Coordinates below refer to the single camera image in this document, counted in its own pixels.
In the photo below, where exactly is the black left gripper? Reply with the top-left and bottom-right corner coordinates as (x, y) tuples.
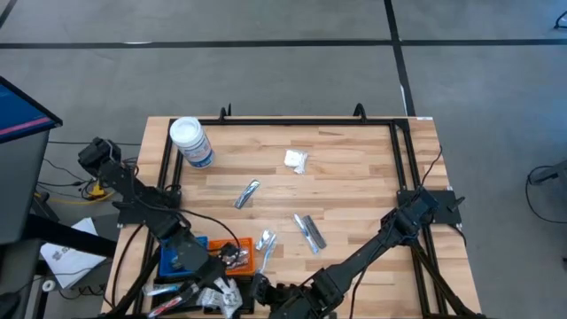
(180, 256), (229, 302)

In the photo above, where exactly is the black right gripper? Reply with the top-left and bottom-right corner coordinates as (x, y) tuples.
(249, 273), (320, 318)

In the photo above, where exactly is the clear bag of cotton pads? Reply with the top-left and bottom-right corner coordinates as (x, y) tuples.
(216, 276), (244, 318)
(197, 285), (225, 311)
(283, 149), (309, 175)

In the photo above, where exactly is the bagged red toothbrush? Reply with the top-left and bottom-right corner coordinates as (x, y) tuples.
(147, 292), (196, 318)

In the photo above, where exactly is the bagged black comb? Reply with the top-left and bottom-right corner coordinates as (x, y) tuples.
(302, 214), (328, 251)

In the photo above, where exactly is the black plastic bin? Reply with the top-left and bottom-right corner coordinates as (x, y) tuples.
(151, 275), (257, 318)

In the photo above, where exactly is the orange slotted plastic basket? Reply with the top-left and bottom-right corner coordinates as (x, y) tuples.
(207, 237), (257, 277)

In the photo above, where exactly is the blue plastic bin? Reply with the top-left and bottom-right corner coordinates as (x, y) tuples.
(158, 236), (209, 279)

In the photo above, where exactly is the long silver nail file packet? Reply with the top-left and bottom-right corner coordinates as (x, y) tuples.
(233, 178), (261, 210)

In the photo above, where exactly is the white paper sheet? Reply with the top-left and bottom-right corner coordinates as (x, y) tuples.
(39, 216), (108, 290)

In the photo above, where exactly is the black desk beam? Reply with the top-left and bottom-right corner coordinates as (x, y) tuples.
(21, 212), (119, 259)

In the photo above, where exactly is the white wipes canister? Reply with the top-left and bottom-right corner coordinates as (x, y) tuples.
(169, 116), (217, 170)

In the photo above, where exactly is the grey cabinet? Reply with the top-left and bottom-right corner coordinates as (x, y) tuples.
(0, 130), (50, 245)

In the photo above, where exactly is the monitor with blue screen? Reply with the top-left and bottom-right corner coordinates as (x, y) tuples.
(0, 74), (64, 145)

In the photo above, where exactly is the grey stand leg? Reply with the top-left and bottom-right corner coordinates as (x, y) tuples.
(529, 159), (567, 187)

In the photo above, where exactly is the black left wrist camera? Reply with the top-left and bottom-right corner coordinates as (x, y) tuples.
(220, 242), (244, 268)

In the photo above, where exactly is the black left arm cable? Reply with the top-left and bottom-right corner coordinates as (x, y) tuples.
(175, 207), (243, 252)

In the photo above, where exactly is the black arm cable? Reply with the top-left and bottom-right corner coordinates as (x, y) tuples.
(175, 207), (243, 252)
(418, 144), (444, 192)

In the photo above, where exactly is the black base cable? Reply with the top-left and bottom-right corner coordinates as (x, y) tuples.
(110, 223), (147, 311)

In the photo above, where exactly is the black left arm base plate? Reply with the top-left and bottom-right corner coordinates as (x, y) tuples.
(115, 190), (183, 228)

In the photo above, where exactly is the yellow floor cable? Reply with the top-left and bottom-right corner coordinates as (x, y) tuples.
(34, 179), (117, 206)

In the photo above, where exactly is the black floor cable bundle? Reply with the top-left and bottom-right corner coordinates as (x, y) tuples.
(37, 157), (97, 200)

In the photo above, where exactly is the black aluminium table frame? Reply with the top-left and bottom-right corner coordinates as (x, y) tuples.
(102, 103), (487, 319)

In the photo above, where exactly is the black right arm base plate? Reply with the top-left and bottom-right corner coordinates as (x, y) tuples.
(396, 189), (462, 226)

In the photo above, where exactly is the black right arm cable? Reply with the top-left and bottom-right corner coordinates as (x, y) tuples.
(418, 144), (444, 192)

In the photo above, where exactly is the black looped floor cable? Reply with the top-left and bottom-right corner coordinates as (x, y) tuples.
(525, 164), (567, 225)

